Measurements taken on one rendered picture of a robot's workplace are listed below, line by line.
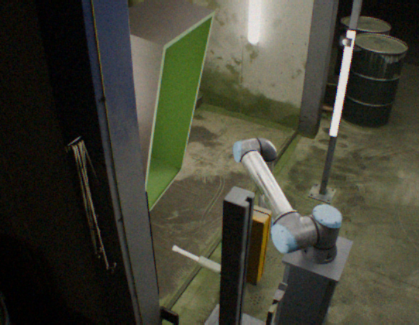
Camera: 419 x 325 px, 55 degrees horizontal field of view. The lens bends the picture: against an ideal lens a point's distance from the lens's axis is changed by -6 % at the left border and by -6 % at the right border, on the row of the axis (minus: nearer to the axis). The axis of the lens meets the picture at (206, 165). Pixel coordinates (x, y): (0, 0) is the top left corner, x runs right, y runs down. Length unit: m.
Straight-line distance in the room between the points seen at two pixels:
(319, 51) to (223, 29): 0.98
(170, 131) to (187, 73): 0.48
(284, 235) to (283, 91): 2.44
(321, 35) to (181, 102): 1.66
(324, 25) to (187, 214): 2.00
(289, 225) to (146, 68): 0.99
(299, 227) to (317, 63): 2.27
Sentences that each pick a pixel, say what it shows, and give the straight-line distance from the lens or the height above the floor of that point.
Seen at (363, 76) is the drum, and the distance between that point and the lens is 4.47.
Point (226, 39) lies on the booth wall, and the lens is 4.29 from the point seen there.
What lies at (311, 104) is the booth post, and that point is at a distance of 4.19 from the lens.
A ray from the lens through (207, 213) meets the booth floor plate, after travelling 3.31.
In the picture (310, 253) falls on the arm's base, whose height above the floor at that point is 0.69.
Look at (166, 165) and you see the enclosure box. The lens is 3.07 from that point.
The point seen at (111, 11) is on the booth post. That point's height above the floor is 1.98.
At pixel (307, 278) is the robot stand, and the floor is 0.57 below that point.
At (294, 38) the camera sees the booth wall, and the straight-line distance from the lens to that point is 4.01.
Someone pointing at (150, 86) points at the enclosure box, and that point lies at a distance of 2.03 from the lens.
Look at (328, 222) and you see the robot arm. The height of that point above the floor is 0.91.
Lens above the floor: 2.29
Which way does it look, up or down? 36 degrees down
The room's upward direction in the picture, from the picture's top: straight up
